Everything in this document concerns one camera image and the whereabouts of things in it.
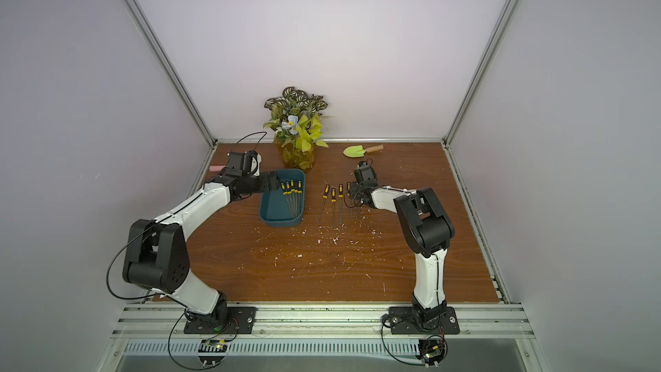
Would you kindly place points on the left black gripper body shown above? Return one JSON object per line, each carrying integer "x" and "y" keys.
{"x": 260, "y": 183}

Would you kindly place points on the file in box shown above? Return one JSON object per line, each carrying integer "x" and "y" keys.
{"x": 299, "y": 197}
{"x": 287, "y": 195}
{"x": 293, "y": 197}

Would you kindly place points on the teal plastic storage box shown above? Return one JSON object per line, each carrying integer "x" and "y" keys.
{"x": 273, "y": 208}

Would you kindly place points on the left controller board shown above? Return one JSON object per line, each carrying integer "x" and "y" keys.
{"x": 211, "y": 352}

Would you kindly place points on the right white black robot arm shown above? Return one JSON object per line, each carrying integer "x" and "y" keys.
{"x": 427, "y": 230}

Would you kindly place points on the green trowel wooden handle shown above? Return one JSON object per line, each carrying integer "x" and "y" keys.
{"x": 361, "y": 151}

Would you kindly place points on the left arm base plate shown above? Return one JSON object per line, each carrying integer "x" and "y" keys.
{"x": 231, "y": 320}

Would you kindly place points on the amber vase with plants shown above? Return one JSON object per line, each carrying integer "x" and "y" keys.
{"x": 296, "y": 119}

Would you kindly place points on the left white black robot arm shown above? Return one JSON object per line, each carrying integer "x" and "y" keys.
{"x": 157, "y": 256}

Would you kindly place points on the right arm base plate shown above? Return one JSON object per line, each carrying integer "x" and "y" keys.
{"x": 412, "y": 320}

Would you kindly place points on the right controller board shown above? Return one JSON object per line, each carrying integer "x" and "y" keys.
{"x": 432, "y": 350}

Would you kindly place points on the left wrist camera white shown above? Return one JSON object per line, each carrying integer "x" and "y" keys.
{"x": 254, "y": 161}

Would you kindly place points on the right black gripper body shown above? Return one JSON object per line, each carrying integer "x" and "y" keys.
{"x": 356, "y": 192}

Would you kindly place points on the controller board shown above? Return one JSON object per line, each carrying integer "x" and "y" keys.
{"x": 432, "y": 350}
{"x": 211, "y": 352}

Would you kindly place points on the aluminium front rail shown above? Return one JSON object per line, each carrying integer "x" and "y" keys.
{"x": 158, "y": 320}

